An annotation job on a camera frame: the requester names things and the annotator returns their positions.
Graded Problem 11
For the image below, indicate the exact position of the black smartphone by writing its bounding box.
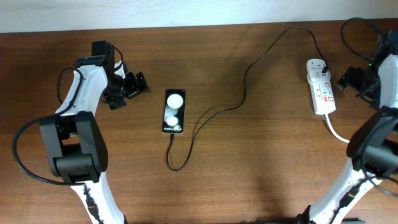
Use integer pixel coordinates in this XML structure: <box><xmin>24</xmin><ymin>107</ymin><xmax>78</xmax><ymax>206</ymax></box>
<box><xmin>162</xmin><ymin>89</ymin><xmax>186</xmax><ymax>134</ymax></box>

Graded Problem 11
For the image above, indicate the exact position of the black charger cable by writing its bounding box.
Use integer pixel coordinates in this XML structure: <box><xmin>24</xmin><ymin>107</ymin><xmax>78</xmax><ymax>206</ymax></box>
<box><xmin>165</xmin><ymin>26</ymin><xmax>328</xmax><ymax>172</ymax></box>

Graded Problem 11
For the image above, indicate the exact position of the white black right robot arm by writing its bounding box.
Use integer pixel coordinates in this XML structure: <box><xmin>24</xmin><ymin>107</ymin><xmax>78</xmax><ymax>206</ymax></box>
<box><xmin>294</xmin><ymin>30</ymin><xmax>397</xmax><ymax>223</ymax></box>

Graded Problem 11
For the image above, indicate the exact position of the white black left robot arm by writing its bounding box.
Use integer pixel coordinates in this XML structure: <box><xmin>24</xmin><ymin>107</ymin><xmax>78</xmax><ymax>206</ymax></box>
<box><xmin>40</xmin><ymin>40</ymin><xmax>150</xmax><ymax>223</ymax></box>

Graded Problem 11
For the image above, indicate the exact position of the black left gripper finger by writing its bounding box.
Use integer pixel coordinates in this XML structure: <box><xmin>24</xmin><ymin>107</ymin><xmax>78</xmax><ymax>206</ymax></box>
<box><xmin>136</xmin><ymin>72</ymin><xmax>150</xmax><ymax>93</ymax></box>
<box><xmin>124</xmin><ymin>72</ymin><xmax>139</xmax><ymax>99</ymax></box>

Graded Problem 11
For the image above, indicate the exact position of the white charger plug adapter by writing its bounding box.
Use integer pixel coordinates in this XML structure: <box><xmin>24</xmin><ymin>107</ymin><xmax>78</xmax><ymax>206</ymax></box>
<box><xmin>306</xmin><ymin>58</ymin><xmax>331</xmax><ymax>85</ymax></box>

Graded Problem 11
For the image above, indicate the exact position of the white power strip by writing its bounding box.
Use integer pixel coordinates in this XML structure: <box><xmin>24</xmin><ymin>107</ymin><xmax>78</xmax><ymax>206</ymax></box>
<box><xmin>309</xmin><ymin>79</ymin><xmax>336</xmax><ymax>115</ymax></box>

